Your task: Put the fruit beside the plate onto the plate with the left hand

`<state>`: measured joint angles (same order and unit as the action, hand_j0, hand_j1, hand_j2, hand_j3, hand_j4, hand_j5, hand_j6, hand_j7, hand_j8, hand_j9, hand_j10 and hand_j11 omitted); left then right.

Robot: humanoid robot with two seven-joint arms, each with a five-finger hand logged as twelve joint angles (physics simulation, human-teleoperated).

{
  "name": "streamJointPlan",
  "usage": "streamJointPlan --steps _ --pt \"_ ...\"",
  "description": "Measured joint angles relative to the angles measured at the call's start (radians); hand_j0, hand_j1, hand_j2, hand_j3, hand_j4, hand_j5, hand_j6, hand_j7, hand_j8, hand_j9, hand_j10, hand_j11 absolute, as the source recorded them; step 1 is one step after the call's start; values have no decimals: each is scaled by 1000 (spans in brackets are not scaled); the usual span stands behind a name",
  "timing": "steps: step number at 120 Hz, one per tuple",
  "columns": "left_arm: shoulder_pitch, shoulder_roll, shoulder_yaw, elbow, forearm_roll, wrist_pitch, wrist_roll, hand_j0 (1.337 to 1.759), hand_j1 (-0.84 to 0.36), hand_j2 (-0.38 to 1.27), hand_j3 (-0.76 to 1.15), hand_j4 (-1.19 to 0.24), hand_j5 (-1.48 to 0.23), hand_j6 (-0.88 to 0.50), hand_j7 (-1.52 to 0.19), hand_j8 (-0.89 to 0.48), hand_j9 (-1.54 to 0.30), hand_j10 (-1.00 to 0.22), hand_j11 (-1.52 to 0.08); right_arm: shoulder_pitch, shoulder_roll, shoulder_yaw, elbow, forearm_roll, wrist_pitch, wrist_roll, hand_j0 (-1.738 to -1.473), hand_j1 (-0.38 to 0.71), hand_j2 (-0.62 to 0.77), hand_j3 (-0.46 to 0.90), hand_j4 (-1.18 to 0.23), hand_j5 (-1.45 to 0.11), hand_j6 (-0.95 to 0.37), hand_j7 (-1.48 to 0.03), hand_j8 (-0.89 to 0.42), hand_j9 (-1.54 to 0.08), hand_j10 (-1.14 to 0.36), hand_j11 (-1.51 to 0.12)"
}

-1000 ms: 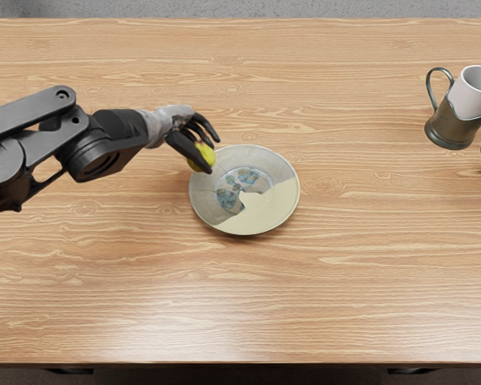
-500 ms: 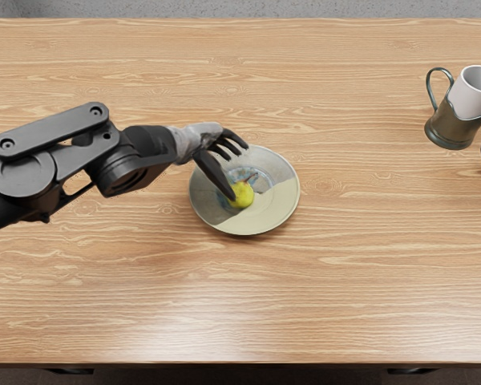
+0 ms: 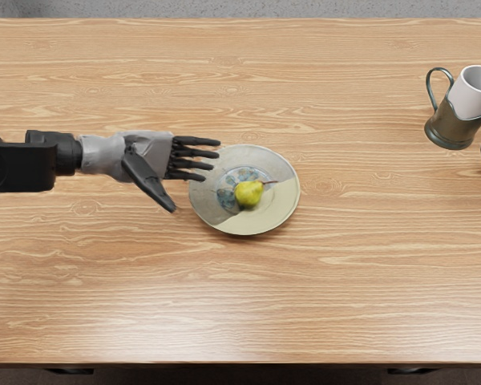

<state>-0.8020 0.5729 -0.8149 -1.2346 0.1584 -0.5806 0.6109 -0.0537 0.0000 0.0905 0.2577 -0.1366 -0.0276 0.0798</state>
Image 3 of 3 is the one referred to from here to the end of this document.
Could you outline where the white cup in metal holder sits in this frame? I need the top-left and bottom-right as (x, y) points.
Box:
(423, 64), (481, 151)

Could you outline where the patterned grey and cream plate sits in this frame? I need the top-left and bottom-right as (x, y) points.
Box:
(188, 144), (301, 237)

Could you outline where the yellow-green pear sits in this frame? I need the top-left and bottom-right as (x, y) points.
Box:
(234, 179), (279, 210)

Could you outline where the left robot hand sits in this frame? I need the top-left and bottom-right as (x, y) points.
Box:
(78, 130), (222, 214)

